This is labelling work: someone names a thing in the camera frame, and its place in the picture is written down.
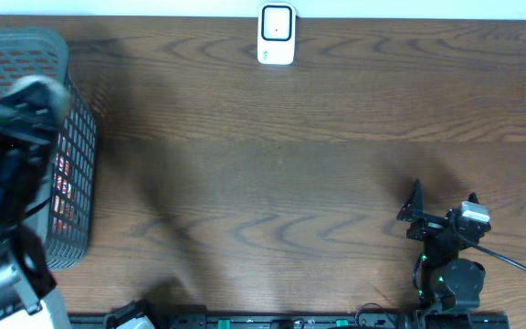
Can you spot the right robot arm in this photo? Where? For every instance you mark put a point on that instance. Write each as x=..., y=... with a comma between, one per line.
x=448, y=285

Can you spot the grey plastic basket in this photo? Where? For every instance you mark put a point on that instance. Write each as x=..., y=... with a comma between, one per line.
x=65, y=197

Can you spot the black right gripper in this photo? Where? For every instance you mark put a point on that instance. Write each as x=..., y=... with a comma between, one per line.
x=414, y=209

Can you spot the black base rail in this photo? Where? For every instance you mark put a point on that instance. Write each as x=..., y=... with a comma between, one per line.
x=366, y=320

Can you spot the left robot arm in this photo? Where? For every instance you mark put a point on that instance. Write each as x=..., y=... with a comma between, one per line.
x=31, y=115

